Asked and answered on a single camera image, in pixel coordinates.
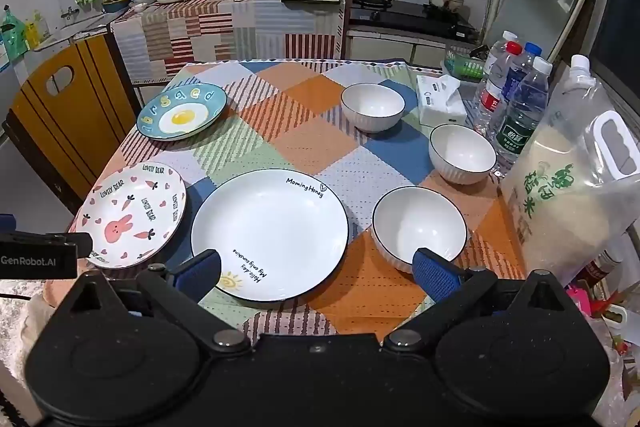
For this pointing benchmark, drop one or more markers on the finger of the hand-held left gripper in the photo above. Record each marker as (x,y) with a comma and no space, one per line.
(45,257)
(6,223)

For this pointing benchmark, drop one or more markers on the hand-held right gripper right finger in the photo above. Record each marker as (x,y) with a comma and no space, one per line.
(436,276)

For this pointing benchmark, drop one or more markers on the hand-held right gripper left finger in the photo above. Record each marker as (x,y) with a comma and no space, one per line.
(197,276)

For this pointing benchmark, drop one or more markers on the white ribbed bowl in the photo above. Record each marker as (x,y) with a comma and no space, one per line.
(417,222)
(462,152)
(372,104)

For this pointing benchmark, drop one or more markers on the large white plate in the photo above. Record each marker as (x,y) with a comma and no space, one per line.
(270,232)

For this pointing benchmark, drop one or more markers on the pink bunny print plate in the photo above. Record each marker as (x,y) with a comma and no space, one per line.
(135,214)

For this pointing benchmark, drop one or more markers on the blue egg print plate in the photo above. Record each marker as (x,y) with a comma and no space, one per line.
(200,104)

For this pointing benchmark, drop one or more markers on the wooden chair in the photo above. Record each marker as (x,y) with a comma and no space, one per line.
(75,122)

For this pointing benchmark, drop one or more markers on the clear bag of rice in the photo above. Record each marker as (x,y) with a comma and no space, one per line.
(570,197)

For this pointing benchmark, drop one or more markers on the white tissue box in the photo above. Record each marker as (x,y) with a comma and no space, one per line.
(440,104)

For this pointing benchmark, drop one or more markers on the checkered tablecloth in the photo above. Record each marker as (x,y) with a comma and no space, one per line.
(310,142)

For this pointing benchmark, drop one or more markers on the green label water bottle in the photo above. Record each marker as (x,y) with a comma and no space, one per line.
(522,117)

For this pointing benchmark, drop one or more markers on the green detergent bottle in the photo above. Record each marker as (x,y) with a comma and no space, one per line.
(12,34)

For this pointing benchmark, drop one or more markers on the red cap water bottle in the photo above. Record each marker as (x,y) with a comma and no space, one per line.
(492,94)

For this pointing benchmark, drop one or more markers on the yellow plastic bottle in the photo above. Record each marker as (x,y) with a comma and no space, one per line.
(35,32)

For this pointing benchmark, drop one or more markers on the green plastic basket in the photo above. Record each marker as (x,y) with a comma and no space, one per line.
(462,64)

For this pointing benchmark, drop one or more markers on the metal faucet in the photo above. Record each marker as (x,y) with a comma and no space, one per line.
(70,12)

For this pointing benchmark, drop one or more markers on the blue cap water bottle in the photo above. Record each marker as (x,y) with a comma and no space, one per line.
(522,69)

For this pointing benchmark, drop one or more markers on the white cap clear bottle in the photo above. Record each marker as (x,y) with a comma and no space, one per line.
(500,49)

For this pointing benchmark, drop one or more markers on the blue bowl with utensils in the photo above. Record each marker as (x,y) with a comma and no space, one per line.
(116,4)

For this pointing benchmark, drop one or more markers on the striped counter cloth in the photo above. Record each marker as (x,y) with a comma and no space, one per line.
(225,32)

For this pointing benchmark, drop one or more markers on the black gas stove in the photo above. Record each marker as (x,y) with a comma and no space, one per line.
(400,17)

